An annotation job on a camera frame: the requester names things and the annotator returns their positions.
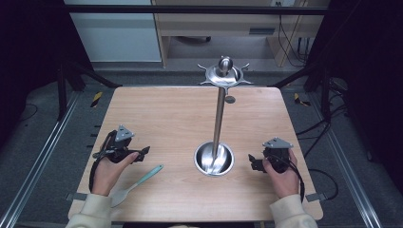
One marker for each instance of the person's left hand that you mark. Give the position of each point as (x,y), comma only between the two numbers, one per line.
(106,177)

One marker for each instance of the grey table bracket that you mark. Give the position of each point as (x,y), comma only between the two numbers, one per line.
(76,196)
(316,197)

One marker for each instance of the person's right hand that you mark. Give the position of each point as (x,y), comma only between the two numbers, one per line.
(285,183)

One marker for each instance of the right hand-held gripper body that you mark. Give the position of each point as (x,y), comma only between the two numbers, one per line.
(275,155)

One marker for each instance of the black metal stand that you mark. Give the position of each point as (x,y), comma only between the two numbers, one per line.
(325,91)
(61,88)

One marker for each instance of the black curtain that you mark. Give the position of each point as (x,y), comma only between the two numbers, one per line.
(28,63)
(370,79)

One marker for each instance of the steel utensil rack stand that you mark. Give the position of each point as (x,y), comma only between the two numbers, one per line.
(218,126)

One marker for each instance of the aluminium floor rail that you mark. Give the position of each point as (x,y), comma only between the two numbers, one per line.
(44,148)
(348,171)

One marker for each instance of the black horizontal frame bar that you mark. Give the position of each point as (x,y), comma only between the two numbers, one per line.
(190,9)

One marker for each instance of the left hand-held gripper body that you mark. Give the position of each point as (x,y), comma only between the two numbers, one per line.
(118,148)

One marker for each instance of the white cabinet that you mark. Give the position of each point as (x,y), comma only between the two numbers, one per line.
(117,34)

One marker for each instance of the yellow black tape strip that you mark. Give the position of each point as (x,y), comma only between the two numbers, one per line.
(96,99)
(299,99)

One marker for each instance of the light wooden desk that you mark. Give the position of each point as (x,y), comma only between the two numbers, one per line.
(221,23)

